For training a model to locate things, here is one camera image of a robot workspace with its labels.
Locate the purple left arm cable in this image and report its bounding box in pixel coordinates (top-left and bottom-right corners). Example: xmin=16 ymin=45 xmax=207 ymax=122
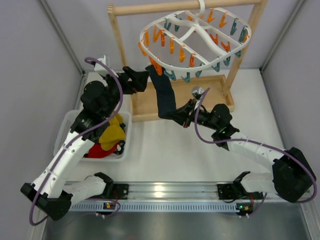
xmin=28 ymin=57 xmax=125 ymax=226

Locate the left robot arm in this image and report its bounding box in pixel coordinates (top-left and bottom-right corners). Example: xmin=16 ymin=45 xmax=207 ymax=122
xmin=20 ymin=72 xmax=138 ymax=221

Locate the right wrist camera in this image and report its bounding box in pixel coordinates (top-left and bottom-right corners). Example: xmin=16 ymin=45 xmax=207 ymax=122
xmin=191 ymin=85 xmax=204 ymax=101

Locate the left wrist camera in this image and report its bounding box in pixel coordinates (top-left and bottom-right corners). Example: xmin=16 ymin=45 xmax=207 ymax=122
xmin=94 ymin=55 xmax=110 ymax=76

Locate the dark navy sock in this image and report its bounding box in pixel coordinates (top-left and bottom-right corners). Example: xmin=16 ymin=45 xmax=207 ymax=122
xmin=145 ymin=65 xmax=177 ymax=119

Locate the red santa sock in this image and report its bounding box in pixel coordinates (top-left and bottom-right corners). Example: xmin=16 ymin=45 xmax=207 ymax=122
xmin=86 ymin=143 xmax=118 ymax=159

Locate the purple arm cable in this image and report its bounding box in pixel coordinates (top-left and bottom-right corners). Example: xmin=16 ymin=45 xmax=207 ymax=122
xmin=28 ymin=57 xmax=125 ymax=226
xmin=194 ymin=87 xmax=318 ymax=218

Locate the white plastic laundry basket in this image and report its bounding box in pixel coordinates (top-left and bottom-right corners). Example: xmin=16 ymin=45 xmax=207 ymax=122
xmin=53 ymin=109 xmax=132 ymax=163

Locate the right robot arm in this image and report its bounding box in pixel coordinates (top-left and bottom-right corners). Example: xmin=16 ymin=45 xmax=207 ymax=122
xmin=135 ymin=65 xmax=318 ymax=203

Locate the wooden hanger rack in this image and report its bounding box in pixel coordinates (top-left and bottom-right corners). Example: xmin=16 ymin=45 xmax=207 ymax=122
xmin=107 ymin=0 xmax=270 ymax=123

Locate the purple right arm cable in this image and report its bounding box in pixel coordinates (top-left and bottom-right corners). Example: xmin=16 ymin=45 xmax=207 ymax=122
xmin=194 ymin=87 xmax=318 ymax=218

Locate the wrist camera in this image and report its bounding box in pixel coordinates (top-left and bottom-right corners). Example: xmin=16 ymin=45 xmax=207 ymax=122
xmin=191 ymin=85 xmax=204 ymax=101
xmin=94 ymin=55 xmax=110 ymax=76

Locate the white round clip hanger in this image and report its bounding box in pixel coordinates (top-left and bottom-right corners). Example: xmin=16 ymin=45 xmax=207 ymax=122
xmin=138 ymin=6 xmax=252 ymax=78

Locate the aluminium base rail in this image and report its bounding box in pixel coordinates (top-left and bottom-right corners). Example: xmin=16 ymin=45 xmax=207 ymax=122
xmin=41 ymin=181 xmax=313 ymax=213

